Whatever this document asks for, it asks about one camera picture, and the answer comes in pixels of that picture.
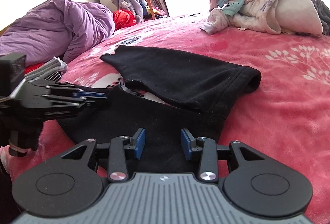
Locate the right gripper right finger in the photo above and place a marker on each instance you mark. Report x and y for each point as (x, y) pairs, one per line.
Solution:
(202, 153)

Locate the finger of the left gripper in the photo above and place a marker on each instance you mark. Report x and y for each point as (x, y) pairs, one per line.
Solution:
(87, 96)
(77, 87)

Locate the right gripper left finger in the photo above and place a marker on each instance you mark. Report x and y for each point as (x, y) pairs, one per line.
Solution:
(122, 149)

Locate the folded black striped garment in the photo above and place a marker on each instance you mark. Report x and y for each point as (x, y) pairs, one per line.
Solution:
(56, 76)

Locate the folded grey sweater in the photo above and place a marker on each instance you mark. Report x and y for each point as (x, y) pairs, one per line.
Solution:
(50, 67)

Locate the purple duvet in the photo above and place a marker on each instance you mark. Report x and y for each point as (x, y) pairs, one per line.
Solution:
(58, 28)

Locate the red pillow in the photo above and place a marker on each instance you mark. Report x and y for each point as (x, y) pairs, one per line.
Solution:
(123, 19)

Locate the pink floral bed blanket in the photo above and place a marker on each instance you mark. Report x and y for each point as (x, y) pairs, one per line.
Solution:
(287, 117)

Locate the white floral pyjama garment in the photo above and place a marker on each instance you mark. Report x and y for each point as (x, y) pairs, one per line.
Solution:
(256, 15)

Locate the cream pillow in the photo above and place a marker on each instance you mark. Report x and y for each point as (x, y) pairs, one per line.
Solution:
(299, 16)

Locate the dark grey garment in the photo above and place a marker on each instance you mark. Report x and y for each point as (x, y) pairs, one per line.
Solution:
(324, 15)

